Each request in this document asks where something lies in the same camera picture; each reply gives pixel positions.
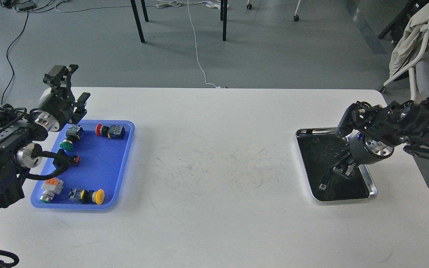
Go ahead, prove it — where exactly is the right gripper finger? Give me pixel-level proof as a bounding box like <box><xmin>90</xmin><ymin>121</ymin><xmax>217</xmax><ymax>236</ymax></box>
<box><xmin>69</xmin><ymin>93</ymin><xmax>90</xmax><ymax>124</ymax></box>
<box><xmin>43</xmin><ymin>64</ymin><xmax>79</xmax><ymax>97</ymax></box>

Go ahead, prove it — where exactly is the black table leg left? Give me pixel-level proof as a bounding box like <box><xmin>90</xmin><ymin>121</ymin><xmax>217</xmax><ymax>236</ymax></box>
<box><xmin>130</xmin><ymin>0</ymin><xmax>149</xmax><ymax>44</ymax></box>

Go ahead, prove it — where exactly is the red push button switch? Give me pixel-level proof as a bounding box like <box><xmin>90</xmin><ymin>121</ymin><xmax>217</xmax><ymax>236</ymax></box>
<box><xmin>95</xmin><ymin>124</ymin><xmax>126</xmax><ymax>140</ymax></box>

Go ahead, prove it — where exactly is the silver metal tray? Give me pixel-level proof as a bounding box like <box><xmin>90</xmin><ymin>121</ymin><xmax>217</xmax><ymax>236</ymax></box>
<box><xmin>296</xmin><ymin>128</ymin><xmax>378</xmax><ymax>205</ymax></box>

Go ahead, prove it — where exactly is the black table leg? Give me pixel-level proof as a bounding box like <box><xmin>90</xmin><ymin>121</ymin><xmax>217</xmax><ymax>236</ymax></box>
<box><xmin>220</xmin><ymin>0</ymin><xmax>228</xmax><ymax>41</ymax></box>
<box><xmin>130</xmin><ymin>0</ymin><xmax>149</xmax><ymax>44</ymax></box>

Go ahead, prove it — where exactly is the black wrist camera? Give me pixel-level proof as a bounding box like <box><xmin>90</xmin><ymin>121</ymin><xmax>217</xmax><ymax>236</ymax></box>
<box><xmin>335</xmin><ymin>102</ymin><xmax>364</xmax><ymax>138</ymax></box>

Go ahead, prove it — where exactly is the black selector switch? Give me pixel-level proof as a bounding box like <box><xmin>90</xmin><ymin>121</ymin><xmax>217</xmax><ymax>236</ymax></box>
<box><xmin>53</xmin><ymin>155</ymin><xmax>81</xmax><ymax>168</ymax></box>

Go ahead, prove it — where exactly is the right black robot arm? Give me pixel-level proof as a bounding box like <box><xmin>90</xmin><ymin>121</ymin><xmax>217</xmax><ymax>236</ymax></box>
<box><xmin>0</xmin><ymin>64</ymin><xmax>90</xmax><ymax>208</ymax></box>

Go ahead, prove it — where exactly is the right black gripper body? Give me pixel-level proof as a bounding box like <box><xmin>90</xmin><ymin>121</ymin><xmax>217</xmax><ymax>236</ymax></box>
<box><xmin>30</xmin><ymin>92</ymin><xmax>77</xmax><ymax>132</ymax></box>

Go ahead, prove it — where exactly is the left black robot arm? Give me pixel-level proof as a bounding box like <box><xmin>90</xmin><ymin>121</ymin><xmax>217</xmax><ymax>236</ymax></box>
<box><xmin>328</xmin><ymin>98</ymin><xmax>429</xmax><ymax>179</ymax></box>

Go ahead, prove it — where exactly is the blue plastic tray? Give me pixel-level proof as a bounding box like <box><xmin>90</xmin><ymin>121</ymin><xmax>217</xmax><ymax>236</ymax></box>
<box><xmin>30</xmin><ymin>120</ymin><xmax>136</xmax><ymax>210</ymax></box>

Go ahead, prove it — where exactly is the green push button switch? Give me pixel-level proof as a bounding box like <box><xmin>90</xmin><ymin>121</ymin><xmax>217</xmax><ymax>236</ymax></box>
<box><xmin>59</xmin><ymin>124</ymin><xmax>85</xmax><ymax>151</ymax></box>

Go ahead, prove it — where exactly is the beige jacket on chair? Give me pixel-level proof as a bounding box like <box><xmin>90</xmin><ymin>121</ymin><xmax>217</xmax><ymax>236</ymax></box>
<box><xmin>389</xmin><ymin>3</ymin><xmax>429</xmax><ymax>77</ymax></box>

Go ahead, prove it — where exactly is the black table leg right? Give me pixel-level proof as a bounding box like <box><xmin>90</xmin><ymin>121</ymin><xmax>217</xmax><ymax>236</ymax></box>
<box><xmin>220</xmin><ymin>0</ymin><xmax>228</xmax><ymax>41</ymax></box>

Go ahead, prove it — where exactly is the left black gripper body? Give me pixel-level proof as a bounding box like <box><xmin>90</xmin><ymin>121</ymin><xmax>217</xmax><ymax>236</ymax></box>
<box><xmin>349</xmin><ymin>136</ymin><xmax>394</xmax><ymax>166</ymax></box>

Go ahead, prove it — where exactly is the yellow push button switch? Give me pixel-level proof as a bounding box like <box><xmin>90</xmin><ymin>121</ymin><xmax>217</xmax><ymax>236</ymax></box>
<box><xmin>68</xmin><ymin>188</ymin><xmax>105</xmax><ymax>205</ymax></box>

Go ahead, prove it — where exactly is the orange grey push button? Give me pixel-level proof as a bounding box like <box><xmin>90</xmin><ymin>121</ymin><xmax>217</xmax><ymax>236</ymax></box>
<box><xmin>39</xmin><ymin>178</ymin><xmax>64</xmax><ymax>204</ymax></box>

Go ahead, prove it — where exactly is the white floor cable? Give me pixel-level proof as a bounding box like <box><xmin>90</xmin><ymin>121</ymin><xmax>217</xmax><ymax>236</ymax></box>
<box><xmin>156</xmin><ymin>0</ymin><xmax>230</xmax><ymax>89</ymax></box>

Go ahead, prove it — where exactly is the black floor cable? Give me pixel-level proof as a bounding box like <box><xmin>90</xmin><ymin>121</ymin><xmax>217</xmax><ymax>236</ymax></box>
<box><xmin>0</xmin><ymin>0</ymin><xmax>63</xmax><ymax>106</ymax></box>

